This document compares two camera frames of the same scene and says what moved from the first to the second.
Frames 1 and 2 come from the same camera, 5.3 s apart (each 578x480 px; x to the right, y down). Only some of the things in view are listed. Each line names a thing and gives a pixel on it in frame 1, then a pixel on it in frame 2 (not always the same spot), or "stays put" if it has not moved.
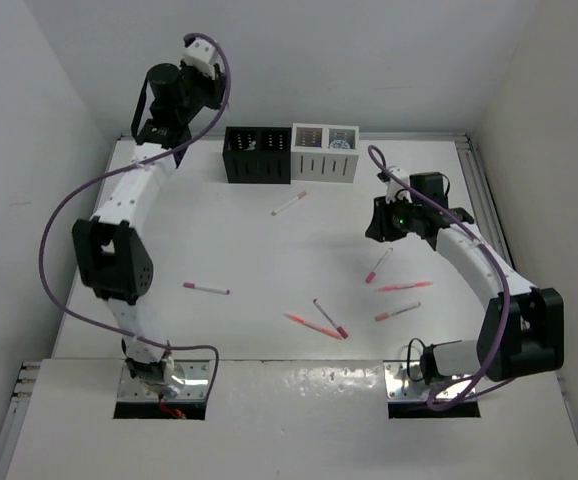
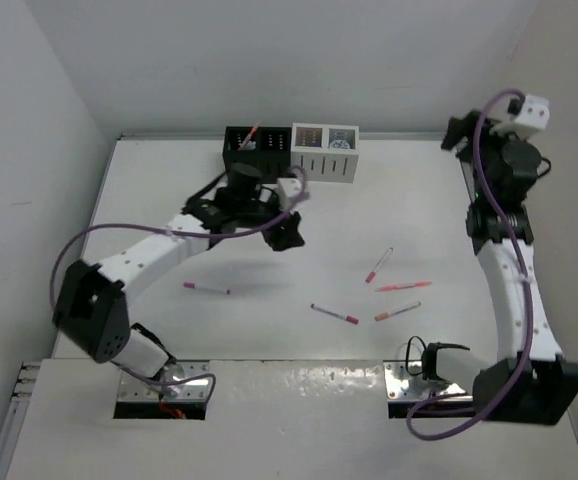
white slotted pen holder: (324, 153) stays put
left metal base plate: (196, 384) stays put
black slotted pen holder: (253, 154) stays put
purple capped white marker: (192, 285) stays put
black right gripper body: (403, 217) to (465, 155)
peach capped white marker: (385, 315) stays put
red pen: (419, 284) stays put
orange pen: (328, 331) to (249, 136)
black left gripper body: (198, 90) to (252, 212)
